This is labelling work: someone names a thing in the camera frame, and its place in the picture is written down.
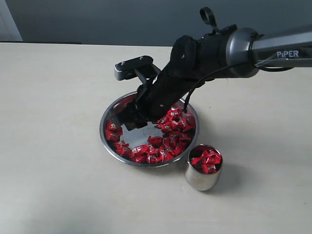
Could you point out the red candy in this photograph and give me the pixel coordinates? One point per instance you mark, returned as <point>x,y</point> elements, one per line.
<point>111,126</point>
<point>112,136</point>
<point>211,157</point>
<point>208,168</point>

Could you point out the stainless steel cup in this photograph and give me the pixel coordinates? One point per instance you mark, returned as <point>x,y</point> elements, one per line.
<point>195,178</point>

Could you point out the round steel bowl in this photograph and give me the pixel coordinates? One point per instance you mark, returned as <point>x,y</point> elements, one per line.
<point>140,136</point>

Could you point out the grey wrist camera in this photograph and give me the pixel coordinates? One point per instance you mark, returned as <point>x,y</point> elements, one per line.
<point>141,67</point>

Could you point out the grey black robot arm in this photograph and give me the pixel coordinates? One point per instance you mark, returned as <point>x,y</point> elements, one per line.
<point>230,53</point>

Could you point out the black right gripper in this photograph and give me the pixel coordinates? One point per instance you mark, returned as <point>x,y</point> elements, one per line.
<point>156,95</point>

